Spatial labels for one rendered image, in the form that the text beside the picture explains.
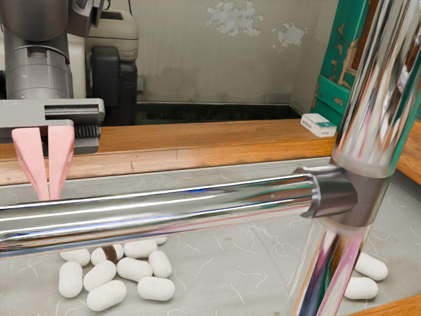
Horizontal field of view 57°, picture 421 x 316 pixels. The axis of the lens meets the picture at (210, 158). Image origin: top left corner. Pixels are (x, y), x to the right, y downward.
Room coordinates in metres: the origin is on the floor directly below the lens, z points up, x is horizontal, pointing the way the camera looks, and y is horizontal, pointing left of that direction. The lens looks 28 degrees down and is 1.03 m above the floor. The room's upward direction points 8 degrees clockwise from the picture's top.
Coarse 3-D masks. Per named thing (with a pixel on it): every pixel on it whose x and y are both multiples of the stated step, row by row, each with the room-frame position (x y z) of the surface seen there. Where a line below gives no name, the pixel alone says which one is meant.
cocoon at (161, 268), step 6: (156, 252) 0.30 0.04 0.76; (162, 252) 0.30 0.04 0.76; (150, 258) 0.29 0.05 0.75; (156, 258) 0.29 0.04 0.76; (162, 258) 0.29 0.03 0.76; (150, 264) 0.29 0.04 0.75; (156, 264) 0.28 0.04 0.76; (162, 264) 0.28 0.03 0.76; (168, 264) 0.28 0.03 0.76; (156, 270) 0.28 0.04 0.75; (162, 270) 0.28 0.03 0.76; (168, 270) 0.28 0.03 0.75; (156, 276) 0.28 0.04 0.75; (162, 276) 0.27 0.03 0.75; (168, 276) 0.28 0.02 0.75
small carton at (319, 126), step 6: (306, 114) 0.69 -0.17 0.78; (312, 114) 0.69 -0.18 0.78; (318, 114) 0.70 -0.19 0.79; (306, 120) 0.67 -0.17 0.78; (312, 120) 0.66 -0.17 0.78; (318, 120) 0.66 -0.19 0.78; (324, 120) 0.67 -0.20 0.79; (306, 126) 0.67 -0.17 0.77; (312, 126) 0.66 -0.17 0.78; (318, 126) 0.64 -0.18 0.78; (324, 126) 0.64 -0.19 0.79; (330, 126) 0.65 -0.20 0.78; (318, 132) 0.64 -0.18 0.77; (324, 132) 0.64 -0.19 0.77; (330, 132) 0.64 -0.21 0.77
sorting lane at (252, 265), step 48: (0, 192) 0.38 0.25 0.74; (96, 192) 0.41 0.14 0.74; (192, 240) 0.34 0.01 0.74; (240, 240) 0.36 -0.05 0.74; (288, 240) 0.37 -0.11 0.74; (384, 240) 0.40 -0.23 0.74; (0, 288) 0.24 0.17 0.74; (48, 288) 0.25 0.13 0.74; (192, 288) 0.27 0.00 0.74; (240, 288) 0.28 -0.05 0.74; (288, 288) 0.29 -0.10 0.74; (384, 288) 0.31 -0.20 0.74
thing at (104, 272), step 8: (104, 264) 0.27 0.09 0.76; (112, 264) 0.27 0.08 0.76; (88, 272) 0.26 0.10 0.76; (96, 272) 0.26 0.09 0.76; (104, 272) 0.26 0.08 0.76; (112, 272) 0.27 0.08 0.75; (88, 280) 0.25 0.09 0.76; (96, 280) 0.25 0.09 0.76; (104, 280) 0.25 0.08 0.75; (88, 288) 0.25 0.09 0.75
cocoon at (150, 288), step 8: (144, 280) 0.26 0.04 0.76; (152, 280) 0.26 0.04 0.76; (160, 280) 0.26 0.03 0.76; (168, 280) 0.26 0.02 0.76; (144, 288) 0.25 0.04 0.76; (152, 288) 0.25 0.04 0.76; (160, 288) 0.25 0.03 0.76; (168, 288) 0.25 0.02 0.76; (144, 296) 0.25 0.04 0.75; (152, 296) 0.25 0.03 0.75; (160, 296) 0.25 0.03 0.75; (168, 296) 0.25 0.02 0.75
